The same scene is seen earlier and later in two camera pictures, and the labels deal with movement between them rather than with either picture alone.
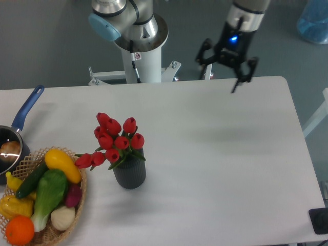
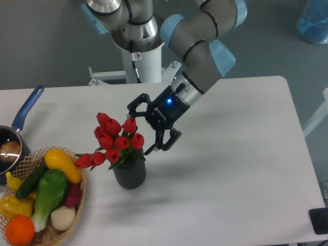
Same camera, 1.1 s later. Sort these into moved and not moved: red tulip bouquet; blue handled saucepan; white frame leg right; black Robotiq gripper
Moved: black Robotiq gripper
Not moved: white frame leg right; blue handled saucepan; red tulip bouquet
